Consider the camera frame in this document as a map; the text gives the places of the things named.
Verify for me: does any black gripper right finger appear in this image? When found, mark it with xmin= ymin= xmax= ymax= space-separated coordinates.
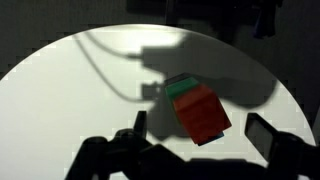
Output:
xmin=244 ymin=112 xmax=320 ymax=180

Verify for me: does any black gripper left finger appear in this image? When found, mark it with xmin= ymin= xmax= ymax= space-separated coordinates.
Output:
xmin=64 ymin=110 xmax=189 ymax=180

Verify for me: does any orange building block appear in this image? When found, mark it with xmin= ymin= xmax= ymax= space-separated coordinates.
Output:
xmin=172 ymin=83 xmax=233 ymax=145

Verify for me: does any green building block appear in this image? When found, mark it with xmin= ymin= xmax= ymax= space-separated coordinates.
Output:
xmin=165 ymin=76 xmax=201 ymax=100

